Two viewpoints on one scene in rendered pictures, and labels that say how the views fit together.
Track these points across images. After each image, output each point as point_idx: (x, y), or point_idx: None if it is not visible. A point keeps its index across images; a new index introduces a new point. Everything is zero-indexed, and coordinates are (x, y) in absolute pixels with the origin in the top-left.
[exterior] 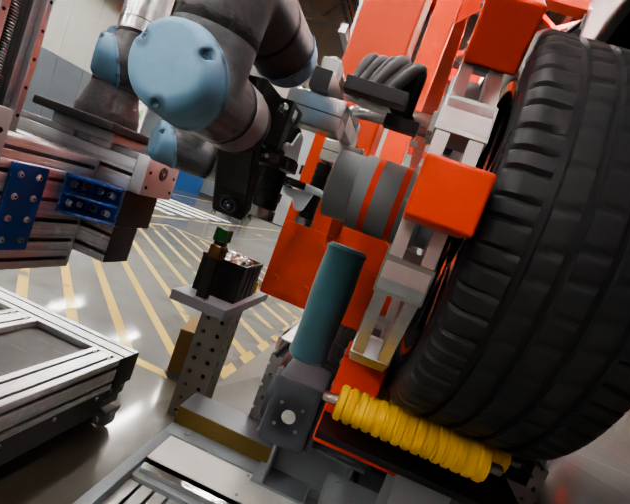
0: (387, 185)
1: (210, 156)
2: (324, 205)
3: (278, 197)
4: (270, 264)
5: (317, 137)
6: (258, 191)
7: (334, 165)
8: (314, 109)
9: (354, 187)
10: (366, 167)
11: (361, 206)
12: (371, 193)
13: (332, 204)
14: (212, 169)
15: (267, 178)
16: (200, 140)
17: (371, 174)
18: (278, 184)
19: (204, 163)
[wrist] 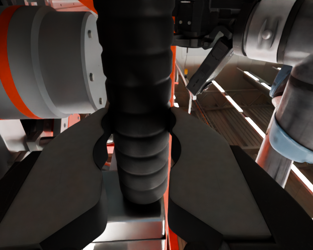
0: None
1: (291, 43)
2: (75, 31)
3: (175, 10)
4: None
5: (172, 71)
6: (157, 32)
7: (89, 100)
8: (101, 241)
9: (36, 83)
10: (45, 112)
11: (7, 56)
12: (5, 84)
13: (61, 39)
14: (285, 21)
15: (143, 86)
16: (312, 66)
17: (30, 107)
18: (107, 77)
19: (304, 28)
